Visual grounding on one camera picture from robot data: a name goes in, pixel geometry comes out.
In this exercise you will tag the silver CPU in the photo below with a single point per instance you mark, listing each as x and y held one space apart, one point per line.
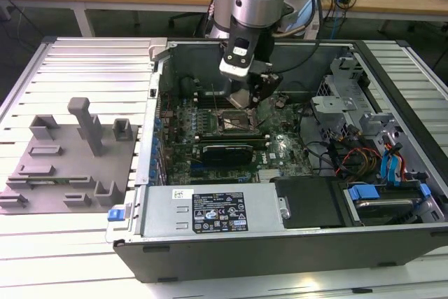
241 100

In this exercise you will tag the black and silver PC case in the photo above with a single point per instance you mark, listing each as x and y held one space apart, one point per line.
245 257

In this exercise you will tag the grey parts rack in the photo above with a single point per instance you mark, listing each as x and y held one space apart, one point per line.
73 162

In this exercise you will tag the green motherboard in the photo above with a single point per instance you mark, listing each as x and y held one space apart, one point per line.
290 131

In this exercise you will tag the silver chipset heatsink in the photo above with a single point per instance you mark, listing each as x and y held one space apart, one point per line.
271 174

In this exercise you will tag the round coin battery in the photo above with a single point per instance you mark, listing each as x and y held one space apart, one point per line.
280 103

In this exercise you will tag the silver metal drive cage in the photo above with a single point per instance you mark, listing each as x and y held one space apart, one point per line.
329 103

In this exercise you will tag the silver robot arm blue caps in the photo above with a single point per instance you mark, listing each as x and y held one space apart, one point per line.
259 1

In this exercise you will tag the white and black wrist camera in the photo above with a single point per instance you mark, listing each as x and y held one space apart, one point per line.
238 68

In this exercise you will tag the silver power supply unit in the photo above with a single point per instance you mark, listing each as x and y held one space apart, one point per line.
161 215

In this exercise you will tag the blue case latch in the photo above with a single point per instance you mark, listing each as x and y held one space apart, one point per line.
116 215

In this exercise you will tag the CPU socket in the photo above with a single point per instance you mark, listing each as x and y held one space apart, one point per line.
235 122

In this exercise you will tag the hard disk with blue carrier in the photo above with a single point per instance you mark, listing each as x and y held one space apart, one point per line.
385 208

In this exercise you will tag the black office chair base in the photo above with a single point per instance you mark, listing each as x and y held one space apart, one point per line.
176 19

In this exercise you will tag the wooden desk white frame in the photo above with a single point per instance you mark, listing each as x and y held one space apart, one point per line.
385 1

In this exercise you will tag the grey case release latch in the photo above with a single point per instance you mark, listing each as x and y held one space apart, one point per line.
157 44

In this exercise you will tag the thin metal locking lever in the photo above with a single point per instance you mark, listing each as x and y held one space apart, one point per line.
215 97

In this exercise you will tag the black RAM slot bank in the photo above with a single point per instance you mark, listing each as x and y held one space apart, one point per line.
231 139
204 100

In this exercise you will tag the black graphics card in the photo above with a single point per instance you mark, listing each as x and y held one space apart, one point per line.
227 154

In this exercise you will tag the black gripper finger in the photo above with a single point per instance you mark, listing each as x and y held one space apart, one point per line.
273 80
255 89

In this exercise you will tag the blue card retention clip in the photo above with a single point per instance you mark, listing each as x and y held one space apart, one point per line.
158 123
154 163
153 174
154 143

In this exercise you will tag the black plastic cover panel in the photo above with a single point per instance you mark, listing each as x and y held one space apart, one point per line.
308 204

